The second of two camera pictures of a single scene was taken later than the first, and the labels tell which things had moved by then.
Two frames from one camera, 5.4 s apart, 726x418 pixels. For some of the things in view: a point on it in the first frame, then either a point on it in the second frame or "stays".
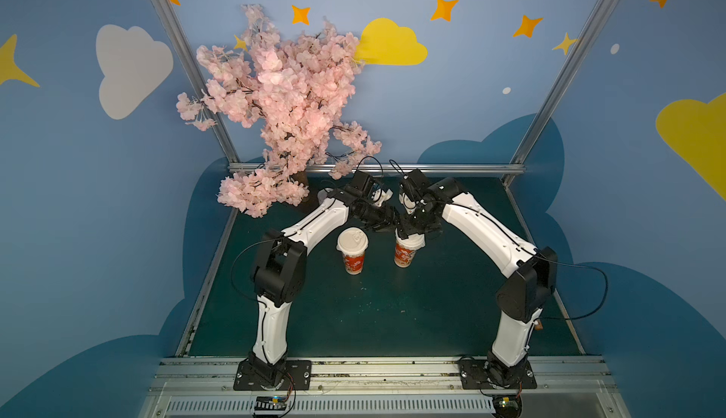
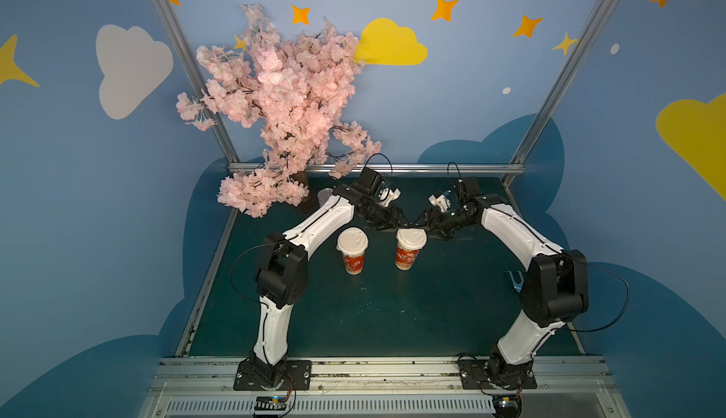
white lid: [412, 241] stays
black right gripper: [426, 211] → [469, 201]
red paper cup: [354, 264] stays
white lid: [353, 241] stays
